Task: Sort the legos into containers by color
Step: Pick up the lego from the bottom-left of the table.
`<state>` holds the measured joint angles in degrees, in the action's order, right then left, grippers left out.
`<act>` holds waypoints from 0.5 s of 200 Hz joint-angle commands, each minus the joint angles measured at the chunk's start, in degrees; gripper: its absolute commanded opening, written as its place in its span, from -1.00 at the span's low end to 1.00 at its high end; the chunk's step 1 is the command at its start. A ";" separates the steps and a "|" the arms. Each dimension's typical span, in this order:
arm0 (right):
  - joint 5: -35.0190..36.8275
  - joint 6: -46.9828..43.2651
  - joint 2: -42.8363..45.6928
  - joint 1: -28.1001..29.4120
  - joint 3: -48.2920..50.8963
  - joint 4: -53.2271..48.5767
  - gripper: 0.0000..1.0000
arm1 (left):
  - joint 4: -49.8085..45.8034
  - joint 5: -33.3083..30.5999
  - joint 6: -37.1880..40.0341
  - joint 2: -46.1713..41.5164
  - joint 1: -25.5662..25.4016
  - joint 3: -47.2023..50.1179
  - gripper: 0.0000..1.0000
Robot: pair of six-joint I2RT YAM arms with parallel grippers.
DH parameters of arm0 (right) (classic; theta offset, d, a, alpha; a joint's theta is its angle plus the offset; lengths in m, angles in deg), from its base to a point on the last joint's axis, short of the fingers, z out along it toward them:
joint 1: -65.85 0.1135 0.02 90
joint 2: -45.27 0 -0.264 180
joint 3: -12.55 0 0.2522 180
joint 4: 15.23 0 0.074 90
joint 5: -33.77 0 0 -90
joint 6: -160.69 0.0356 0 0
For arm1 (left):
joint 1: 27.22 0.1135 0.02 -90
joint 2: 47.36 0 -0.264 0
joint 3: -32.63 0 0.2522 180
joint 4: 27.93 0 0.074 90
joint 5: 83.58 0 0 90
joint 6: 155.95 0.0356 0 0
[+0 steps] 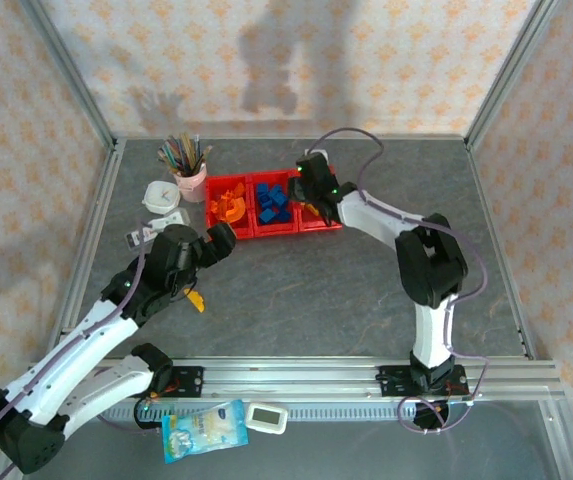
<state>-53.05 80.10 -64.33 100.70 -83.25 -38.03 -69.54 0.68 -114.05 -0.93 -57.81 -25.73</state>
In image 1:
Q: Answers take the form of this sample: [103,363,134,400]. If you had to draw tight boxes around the orange curved lego piece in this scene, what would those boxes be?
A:
[224,193,250,224]

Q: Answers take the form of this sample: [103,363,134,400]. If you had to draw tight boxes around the red plastic bin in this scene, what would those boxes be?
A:
[290,168,343,235]
[204,175,255,244]
[246,172,300,240]

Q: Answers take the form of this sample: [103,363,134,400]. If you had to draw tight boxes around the yellow rounded lego piece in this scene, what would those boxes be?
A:
[184,288,207,314]

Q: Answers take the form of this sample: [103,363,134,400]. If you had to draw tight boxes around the white round container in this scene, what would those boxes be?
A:
[140,180,182,217]

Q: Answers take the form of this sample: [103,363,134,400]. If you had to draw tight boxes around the pink cup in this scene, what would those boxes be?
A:
[173,160,208,204]

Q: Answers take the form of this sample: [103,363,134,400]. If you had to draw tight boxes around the bundle of colored sticks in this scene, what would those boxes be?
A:
[157,132,213,177]

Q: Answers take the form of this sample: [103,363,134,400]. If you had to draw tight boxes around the white digital timer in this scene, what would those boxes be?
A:
[243,401,288,435]

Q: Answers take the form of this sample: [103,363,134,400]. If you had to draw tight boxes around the blue snack bag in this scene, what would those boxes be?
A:
[160,398,251,465]

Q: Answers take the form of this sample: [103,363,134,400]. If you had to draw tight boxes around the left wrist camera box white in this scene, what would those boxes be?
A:
[146,209,191,232]

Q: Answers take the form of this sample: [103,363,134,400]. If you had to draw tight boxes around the aluminium table side rail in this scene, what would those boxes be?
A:
[45,139,127,361]
[465,142,537,361]

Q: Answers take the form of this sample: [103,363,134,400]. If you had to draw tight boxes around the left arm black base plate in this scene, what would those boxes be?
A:
[113,366,205,399]

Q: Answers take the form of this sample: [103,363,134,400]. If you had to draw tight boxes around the aluminium mounting rail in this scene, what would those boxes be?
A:
[18,357,566,403]

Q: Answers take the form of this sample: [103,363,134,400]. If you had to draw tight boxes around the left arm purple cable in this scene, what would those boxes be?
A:
[0,222,163,480]

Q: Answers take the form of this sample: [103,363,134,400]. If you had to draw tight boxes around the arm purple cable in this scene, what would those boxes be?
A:
[305,128,491,435]
[0,222,163,480]

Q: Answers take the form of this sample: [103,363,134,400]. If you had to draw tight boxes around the slotted cable duct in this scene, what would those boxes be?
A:
[35,401,547,422]

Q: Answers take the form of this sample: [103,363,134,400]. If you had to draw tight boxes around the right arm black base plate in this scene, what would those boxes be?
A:
[376,364,470,399]

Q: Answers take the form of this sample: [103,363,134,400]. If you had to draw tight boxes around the aluminium frame post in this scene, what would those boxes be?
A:
[18,0,120,151]
[463,0,565,151]

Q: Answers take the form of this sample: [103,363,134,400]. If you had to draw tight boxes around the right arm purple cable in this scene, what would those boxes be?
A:
[305,128,491,435]

